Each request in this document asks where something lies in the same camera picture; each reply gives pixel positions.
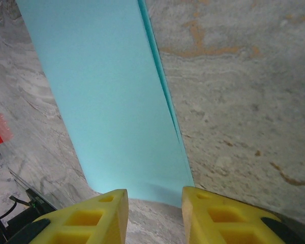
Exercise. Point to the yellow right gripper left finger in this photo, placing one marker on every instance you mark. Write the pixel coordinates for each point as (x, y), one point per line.
(91, 223)

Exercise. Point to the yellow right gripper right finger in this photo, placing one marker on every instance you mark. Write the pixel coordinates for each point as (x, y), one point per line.
(218, 223)

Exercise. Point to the light blue cloth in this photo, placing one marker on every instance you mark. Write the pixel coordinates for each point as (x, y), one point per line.
(104, 89)

